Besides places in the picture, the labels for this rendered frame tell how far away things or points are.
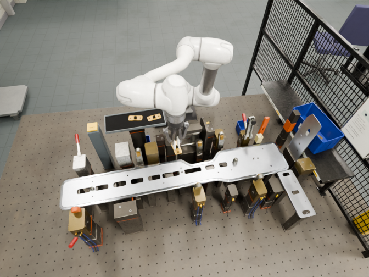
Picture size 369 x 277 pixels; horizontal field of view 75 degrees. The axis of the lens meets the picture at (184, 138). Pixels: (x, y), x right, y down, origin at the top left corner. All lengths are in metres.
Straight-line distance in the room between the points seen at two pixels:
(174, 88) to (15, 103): 2.97
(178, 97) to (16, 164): 1.58
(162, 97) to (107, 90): 2.66
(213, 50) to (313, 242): 1.33
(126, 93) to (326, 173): 1.26
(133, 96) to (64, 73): 3.15
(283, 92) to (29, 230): 2.02
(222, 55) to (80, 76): 2.81
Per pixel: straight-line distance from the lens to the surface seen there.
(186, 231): 1.66
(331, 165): 1.74
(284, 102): 1.97
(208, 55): 1.43
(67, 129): 2.25
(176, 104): 0.94
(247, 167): 1.55
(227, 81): 3.66
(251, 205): 1.61
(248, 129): 1.58
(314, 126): 1.49
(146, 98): 0.96
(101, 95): 3.51
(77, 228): 1.38
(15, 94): 3.82
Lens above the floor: 2.29
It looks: 53 degrees down
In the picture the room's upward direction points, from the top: 2 degrees clockwise
